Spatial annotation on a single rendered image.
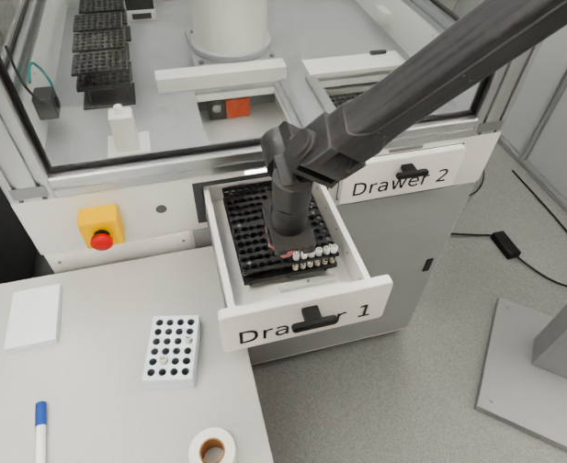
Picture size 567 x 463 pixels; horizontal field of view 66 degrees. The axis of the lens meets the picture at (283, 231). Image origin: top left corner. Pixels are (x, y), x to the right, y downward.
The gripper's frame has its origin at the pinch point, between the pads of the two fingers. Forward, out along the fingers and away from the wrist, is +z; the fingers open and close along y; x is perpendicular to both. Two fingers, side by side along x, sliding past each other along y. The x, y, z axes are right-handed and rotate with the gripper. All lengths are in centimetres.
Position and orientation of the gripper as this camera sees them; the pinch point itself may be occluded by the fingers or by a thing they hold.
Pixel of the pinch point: (285, 254)
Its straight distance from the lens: 75.4
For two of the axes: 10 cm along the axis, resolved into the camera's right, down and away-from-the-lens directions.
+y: -2.2, -8.0, 5.6
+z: -0.5, 5.9, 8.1
